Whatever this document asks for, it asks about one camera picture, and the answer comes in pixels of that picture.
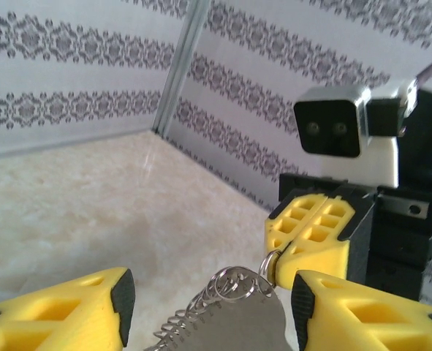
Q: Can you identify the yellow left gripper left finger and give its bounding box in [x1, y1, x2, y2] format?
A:
[0, 266, 136, 351]

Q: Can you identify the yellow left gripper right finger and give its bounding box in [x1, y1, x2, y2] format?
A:
[292, 269, 432, 351]

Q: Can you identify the right wrist camera, white mount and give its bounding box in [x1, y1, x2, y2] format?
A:
[294, 86, 420, 189]

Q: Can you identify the aluminium back wall strip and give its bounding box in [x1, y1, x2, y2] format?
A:
[0, 128, 158, 160]

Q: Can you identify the aluminium right frame post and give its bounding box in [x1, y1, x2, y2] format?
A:
[152, 0, 213, 137]

